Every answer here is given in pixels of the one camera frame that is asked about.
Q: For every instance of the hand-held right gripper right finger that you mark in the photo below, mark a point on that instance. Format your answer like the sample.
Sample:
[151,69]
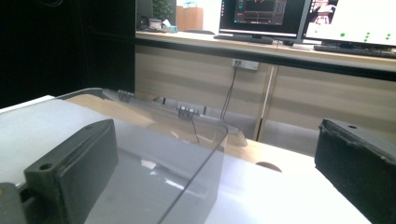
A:
[358,168]

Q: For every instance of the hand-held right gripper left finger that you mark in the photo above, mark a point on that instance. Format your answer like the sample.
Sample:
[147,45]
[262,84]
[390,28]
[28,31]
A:
[74,174]

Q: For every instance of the transparent grey plastic box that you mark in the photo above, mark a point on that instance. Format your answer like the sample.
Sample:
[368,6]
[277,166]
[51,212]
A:
[155,174]

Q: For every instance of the long wooden desk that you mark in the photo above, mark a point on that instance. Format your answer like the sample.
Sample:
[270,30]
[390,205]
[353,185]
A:
[327,93]

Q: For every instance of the black keyboard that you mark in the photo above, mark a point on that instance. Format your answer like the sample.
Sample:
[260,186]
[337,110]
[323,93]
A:
[355,51]

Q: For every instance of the black curtain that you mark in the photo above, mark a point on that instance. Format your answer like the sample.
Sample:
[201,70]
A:
[62,46]

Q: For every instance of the black computer mouse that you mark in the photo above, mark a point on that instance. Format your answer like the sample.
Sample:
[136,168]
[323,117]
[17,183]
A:
[288,43]

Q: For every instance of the white screen monitor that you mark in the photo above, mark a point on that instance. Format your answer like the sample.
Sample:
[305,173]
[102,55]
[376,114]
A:
[358,21]

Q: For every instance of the teal tissue box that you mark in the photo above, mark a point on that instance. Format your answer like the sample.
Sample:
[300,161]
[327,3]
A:
[169,28]

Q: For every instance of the dark screen monitor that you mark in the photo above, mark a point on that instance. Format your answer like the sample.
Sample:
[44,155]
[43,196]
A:
[261,15]

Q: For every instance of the green potted plant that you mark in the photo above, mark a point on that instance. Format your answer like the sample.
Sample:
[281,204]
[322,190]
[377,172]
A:
[162,9]

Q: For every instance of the brown wooden panel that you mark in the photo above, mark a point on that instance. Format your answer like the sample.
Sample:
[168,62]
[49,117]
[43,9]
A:
[190,18]

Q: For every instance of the white wall socket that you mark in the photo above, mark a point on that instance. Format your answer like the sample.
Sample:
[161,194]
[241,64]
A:
[249,64]

